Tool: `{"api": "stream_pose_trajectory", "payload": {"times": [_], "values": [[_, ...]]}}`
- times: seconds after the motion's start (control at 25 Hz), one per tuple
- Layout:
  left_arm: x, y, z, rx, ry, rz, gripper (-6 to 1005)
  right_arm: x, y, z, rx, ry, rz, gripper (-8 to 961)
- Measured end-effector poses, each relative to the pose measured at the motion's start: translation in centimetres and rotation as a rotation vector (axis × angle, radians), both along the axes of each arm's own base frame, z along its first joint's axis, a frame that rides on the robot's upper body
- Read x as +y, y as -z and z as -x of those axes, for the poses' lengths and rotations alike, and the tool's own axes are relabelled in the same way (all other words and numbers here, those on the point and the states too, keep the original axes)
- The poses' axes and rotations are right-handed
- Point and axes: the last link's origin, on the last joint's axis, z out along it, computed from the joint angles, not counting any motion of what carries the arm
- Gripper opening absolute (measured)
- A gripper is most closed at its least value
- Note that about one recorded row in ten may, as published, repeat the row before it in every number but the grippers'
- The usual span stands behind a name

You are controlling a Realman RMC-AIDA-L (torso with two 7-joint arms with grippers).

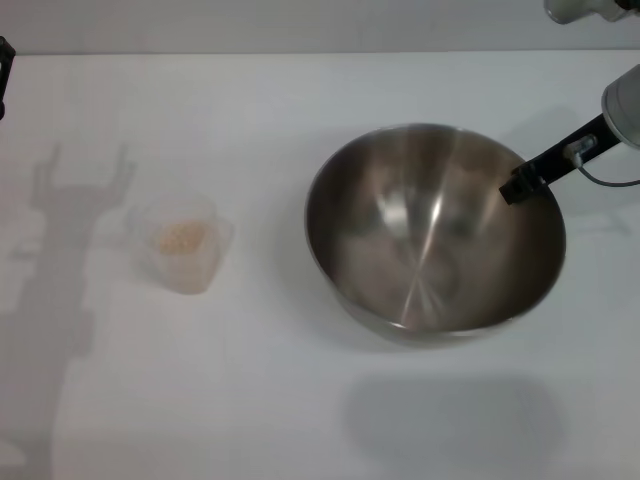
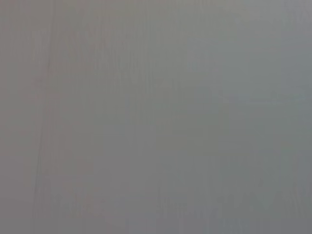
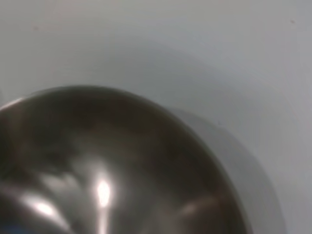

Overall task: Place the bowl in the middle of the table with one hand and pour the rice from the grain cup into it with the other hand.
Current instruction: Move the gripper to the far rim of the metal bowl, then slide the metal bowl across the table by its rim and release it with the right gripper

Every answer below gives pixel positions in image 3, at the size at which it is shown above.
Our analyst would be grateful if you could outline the stainless steel mixing bowl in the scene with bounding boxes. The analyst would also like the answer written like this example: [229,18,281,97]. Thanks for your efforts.
[0,84,254,234]

